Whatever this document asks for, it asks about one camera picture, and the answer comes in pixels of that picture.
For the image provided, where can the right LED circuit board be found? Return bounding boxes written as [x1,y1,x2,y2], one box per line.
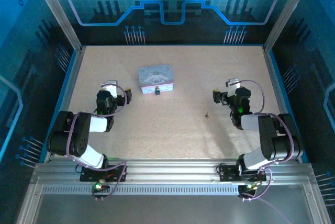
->
[238,183,259,194]

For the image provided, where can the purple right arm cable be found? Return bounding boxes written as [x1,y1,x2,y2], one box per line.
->
[227,79,295,201]

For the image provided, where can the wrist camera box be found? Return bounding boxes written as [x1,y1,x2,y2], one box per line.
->
[226,77,240,98]
[100,79,118,98]

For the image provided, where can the left LED circuit board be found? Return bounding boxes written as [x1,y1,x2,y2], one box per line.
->
[92,181,110,194]

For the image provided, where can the clear zip pouch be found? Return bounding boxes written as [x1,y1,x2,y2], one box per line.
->
[138,63,175,95]

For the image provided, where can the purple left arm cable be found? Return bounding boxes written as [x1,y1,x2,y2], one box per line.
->
[67,82,129,201]

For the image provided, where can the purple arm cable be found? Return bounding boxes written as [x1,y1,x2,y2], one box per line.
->
[67,82,129,201]
[227,79,295,201]

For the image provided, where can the grey metal panel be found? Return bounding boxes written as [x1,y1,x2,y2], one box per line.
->
[15,183,328,224]

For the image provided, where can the aluminium front rail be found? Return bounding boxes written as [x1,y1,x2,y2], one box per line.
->
[30,159,319,187]

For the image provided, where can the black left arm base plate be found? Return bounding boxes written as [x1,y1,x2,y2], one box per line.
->
[80,165,128,183]

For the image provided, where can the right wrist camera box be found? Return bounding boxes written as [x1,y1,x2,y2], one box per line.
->
[226,77,240,98]

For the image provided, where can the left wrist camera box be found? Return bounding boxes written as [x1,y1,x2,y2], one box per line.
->
[100,79,118,98]

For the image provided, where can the led circuit board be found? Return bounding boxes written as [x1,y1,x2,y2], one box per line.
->
[238,183,259,194]
[92,181,110,194]

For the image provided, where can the aluminium frame post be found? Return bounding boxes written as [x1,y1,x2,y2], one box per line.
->
[29,0,86,52]
[263,0,309,52]

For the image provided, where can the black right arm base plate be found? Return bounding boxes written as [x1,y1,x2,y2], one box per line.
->
[218,164,267,183]

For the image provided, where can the slotted grey cable duct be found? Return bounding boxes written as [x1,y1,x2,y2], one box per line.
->
[41,185,243,195]

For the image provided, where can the aluminium side rail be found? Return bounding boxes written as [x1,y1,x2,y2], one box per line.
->
[43,46,86,163]
[262,46,309,163]

